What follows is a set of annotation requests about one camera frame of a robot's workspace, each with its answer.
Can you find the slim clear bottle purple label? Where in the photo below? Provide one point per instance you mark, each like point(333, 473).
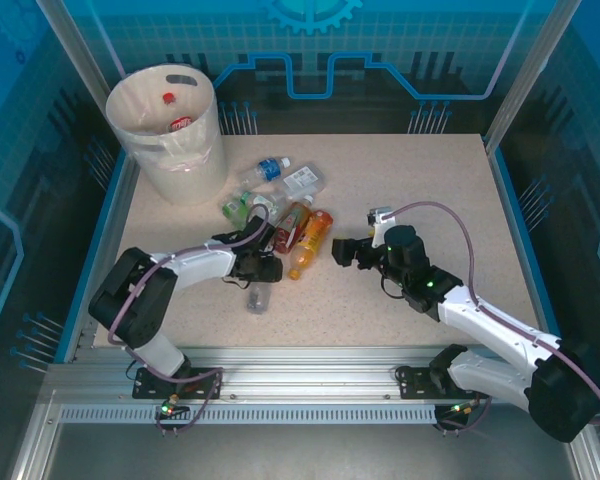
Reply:
point(259, 300)

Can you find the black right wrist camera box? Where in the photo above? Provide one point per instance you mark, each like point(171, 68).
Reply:
point(343, 252)

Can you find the square clear bottle white label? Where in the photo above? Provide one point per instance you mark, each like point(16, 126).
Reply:
point(302, 177)

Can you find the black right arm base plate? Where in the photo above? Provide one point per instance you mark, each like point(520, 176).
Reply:
point(415, 382)

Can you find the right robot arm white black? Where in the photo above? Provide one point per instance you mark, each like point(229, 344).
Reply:
point(485, 330)

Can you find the aluminium mounting rail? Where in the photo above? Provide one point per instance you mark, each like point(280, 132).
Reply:
point(305, 370)

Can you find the cola bottle red label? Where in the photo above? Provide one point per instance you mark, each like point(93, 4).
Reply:
point(181, 122)

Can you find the green lit power connector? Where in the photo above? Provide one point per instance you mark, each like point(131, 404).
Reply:
point(169, 407)
point(457, 409)

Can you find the blue table edge strip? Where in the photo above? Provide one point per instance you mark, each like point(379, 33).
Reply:
point(69, 330)
point(523, 240)

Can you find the white ribbed plastic bin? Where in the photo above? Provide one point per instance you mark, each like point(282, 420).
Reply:
point(190, 170)

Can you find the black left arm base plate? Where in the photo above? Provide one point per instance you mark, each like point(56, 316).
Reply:
point(150, 387)

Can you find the clear bottle blue label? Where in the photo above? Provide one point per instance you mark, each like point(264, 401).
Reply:
point(269, 168)

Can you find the juice bottle orange label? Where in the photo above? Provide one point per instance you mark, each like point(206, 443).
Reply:
point(312, 235)

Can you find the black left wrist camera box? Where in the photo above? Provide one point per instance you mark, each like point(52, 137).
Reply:
point(270, 269)

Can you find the clear bottle green white label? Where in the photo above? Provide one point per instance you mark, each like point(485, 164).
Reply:
point(261, 200)

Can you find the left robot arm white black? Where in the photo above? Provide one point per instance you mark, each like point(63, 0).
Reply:
point(200, 262)

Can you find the aluminium enclosure post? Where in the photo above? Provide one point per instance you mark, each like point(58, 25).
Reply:
point(527, 75)
point(77, 50)

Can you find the tea bottle red label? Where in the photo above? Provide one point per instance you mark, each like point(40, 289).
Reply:
point(292, 222)

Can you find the clear bottle lime picture label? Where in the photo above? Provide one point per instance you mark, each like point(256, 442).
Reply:
point(235, 211)

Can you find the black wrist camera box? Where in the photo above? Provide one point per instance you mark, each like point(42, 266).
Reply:
point(270, 269)
point(343, 252)

